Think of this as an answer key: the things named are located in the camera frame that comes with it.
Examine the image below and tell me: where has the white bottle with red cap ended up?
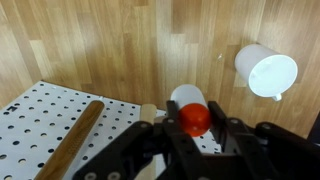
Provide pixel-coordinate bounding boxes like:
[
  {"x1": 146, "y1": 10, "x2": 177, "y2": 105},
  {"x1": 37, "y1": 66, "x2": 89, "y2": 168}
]
[{"x1": 169, "y1": 83, "x2": 213, "y2": 139}]

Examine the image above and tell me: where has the white plastic measuring cup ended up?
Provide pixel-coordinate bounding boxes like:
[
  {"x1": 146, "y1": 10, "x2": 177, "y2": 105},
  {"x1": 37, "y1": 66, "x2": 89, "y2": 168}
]
[{"x1": 233, "y1": 43, "x2": 300, "y2": 102}]

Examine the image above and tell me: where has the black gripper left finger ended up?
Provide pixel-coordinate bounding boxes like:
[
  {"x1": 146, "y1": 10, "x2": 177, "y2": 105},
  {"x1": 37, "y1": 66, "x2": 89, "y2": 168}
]
[{"x1": 72, "y1": 99, "x2": 205, "y2": 180}]

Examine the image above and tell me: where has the hammer with dark wooden handle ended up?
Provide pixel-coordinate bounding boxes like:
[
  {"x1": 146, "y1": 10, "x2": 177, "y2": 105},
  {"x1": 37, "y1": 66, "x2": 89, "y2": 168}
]
[{"x1": 33, "y1": 99, "x2": 106, "y2": 180}]

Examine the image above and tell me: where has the white pegboard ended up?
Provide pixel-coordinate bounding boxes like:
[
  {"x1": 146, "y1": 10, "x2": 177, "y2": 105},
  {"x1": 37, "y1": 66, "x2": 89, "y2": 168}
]
[{"x1": 0, "y1": 80, "x2": 222, "y2": 180}]

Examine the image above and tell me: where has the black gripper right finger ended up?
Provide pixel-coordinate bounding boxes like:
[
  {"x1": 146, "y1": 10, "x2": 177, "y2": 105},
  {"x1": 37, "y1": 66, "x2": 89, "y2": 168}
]
[{"x1": 207, "y1": 100, "x2": 320, "y2": 180}]

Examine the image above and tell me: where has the hammer with light wooden handle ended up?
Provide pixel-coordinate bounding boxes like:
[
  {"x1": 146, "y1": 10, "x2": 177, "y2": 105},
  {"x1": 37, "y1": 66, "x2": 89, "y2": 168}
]
[{"x1": 134, "y1": 103, "x2": 158, "y2": 180}]

